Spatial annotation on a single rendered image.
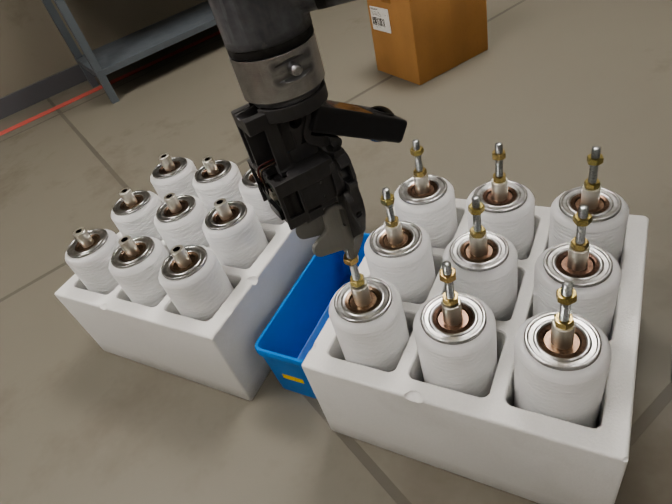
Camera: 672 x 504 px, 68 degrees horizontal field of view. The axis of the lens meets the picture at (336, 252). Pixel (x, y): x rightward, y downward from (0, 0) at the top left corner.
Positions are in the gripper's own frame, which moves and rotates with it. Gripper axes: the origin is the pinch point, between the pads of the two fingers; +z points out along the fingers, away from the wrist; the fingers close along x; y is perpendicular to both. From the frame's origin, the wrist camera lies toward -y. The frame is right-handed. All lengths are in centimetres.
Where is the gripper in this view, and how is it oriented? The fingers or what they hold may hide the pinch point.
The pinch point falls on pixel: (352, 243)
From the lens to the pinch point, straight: 58.4
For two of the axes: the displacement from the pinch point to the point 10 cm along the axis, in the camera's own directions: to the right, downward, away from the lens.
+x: 4.9, 4.9, -7.2
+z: 2.3, 7.2, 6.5
